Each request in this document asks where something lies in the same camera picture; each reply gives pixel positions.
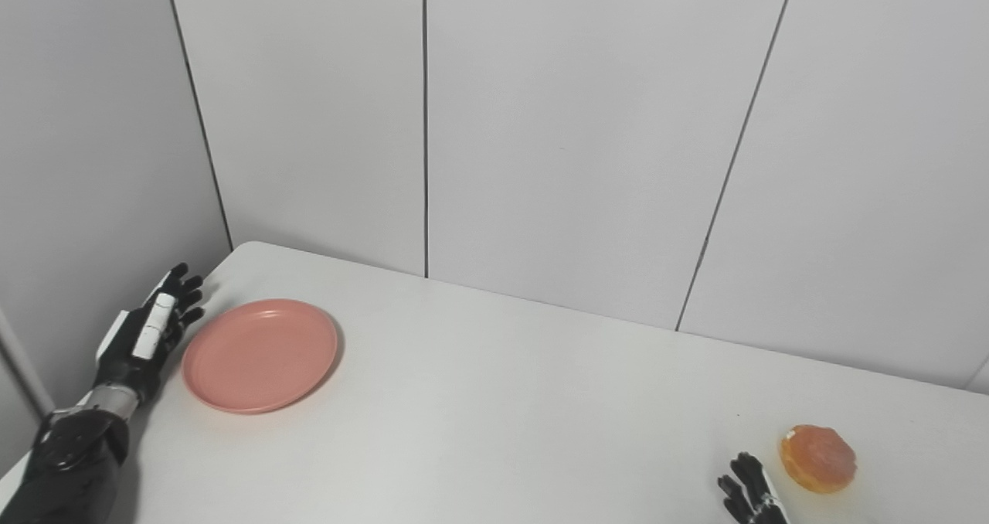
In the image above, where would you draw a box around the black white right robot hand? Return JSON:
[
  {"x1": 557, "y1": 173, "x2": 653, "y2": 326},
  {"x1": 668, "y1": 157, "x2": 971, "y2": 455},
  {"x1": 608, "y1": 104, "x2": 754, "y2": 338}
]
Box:
[{"x1": 717, "y1": 452, "x2": 789, "y2": 524}]

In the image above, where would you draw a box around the orange cream puff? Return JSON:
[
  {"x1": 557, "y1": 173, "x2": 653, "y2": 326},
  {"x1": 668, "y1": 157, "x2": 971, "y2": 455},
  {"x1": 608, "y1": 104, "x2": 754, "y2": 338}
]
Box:
[{"x1": 779, "y1": 424, "x2": 858, "y2": 495}]

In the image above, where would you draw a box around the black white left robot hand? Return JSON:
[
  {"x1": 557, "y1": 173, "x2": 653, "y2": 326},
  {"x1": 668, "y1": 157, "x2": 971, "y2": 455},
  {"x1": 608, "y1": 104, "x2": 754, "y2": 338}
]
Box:
[{"x1": 94, "y1": 263, "x2": 206, "y2": 405}]

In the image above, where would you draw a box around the pink round plate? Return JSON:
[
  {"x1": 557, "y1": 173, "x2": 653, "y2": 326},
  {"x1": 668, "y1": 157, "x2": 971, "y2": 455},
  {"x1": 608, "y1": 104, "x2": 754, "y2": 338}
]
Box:
[{"x1": 182, "y1": 299, "x2": 339, "y2": 415}]

